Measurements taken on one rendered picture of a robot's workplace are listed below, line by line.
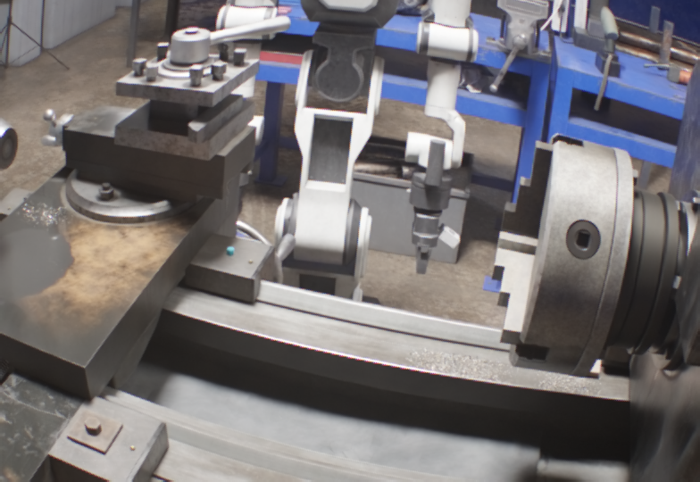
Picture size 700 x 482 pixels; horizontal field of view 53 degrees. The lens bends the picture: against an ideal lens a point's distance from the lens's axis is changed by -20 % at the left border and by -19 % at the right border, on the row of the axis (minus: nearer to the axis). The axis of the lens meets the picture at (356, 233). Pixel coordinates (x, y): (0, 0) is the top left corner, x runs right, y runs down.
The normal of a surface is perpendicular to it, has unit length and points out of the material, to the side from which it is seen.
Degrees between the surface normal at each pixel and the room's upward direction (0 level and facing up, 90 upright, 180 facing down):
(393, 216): 90
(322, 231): 66
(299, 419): 6
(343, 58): 90
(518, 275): 24
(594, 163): 14
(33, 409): 0
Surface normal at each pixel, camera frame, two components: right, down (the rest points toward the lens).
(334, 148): -0.05, 0.31
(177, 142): -0.26, 0.44
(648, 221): 0.00, -0.60
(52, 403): 0.10, -0.87
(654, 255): -0.11, -0.20
